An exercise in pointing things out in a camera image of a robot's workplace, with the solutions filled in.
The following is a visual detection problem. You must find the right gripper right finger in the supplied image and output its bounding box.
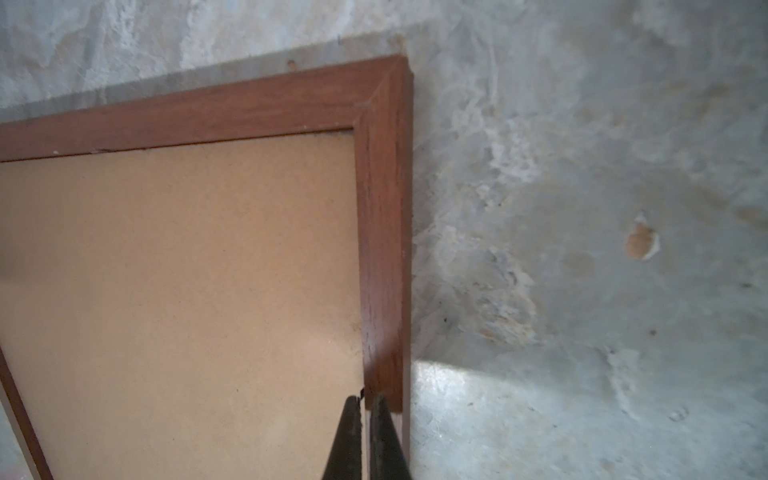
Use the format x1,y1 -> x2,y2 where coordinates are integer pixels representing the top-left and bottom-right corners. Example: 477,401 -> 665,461
369,394 -> 412,480

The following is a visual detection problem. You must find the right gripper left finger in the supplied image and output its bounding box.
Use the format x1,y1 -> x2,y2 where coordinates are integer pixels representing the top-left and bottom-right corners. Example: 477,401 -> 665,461
322,396 -> 363,480

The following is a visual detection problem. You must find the brown cardboard backing board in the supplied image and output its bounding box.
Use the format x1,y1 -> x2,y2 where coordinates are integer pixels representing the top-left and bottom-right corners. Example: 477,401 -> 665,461
1,134 -> 363,479

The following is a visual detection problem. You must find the brown wooden picture frame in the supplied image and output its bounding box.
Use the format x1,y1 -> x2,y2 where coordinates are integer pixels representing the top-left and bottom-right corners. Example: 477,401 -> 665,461
1,55 -> 414,477

